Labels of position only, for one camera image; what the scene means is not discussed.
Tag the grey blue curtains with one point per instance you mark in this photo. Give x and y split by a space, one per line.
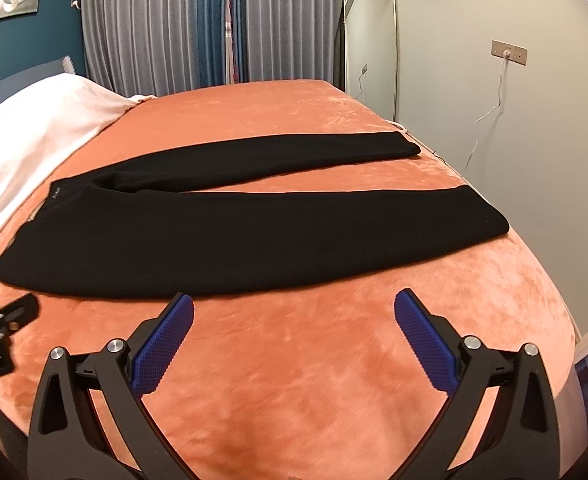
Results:
164 47

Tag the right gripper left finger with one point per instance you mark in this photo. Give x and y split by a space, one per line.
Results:
66 439

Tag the black pants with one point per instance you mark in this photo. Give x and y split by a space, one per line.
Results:
179 220

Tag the wall power outlet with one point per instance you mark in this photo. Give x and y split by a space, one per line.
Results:
509 52

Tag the white pillow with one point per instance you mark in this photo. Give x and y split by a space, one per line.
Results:
44 124

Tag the standing mirror gold frame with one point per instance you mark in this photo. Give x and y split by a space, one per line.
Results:
371 54

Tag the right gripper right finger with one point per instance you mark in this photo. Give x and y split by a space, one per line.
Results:
521 438

